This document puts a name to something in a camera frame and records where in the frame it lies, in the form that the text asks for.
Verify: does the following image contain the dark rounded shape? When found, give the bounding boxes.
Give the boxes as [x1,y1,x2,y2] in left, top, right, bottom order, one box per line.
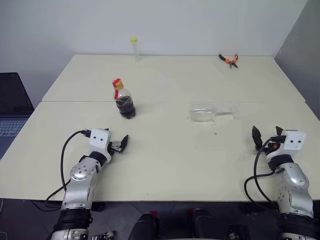
[187,208,242,240]
[129,211,161,240]

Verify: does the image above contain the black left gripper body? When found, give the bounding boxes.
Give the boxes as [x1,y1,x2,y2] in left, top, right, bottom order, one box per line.
[107,141,123,154]

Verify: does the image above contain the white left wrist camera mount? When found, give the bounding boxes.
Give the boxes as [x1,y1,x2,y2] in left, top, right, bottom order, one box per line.
[89,128,113,165]

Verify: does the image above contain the orange and black pliers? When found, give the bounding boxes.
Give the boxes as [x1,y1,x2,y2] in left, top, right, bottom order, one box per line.
[218,53,240,69]

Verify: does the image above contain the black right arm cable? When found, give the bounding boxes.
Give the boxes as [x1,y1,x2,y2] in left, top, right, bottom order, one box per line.
[244,138,285,210]

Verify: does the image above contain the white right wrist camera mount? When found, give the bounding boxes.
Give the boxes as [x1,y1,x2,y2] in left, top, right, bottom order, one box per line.
[265,129,307,161]

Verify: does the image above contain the dark liquid bottle red cap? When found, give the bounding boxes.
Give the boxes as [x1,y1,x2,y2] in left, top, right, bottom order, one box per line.
[111,78,137,120]

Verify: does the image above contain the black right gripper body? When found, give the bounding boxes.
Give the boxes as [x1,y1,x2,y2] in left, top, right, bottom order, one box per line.
[261,134,286,155]

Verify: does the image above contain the dark laptop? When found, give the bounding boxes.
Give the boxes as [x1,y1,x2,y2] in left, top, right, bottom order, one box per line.
[0,72,35,160]

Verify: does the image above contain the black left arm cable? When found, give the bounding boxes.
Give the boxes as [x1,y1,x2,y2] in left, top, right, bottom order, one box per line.
[45,129,91,206]

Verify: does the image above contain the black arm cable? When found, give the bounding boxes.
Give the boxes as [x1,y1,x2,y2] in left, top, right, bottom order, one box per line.
[244,138,285,210]
[45,129,91,206]

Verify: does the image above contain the clear tube with yellow cap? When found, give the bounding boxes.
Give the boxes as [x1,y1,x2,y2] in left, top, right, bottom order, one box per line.
[129,36,149,67]

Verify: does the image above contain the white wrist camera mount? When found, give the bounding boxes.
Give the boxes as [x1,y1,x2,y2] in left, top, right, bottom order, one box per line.
[89,128,113,165]
[265,129,307,161]

